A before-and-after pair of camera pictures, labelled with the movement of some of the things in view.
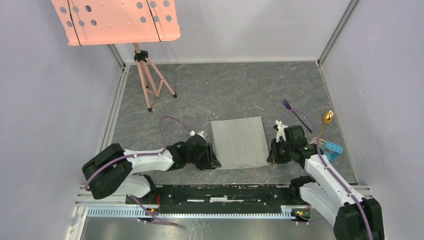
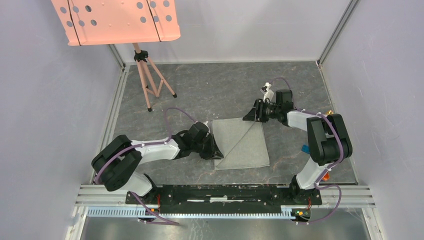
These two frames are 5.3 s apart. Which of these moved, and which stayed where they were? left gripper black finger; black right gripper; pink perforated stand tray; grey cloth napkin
Moved: left gripper black finger; black right gripper
Stayed: grey cloth napkin; pink perforated stand tray
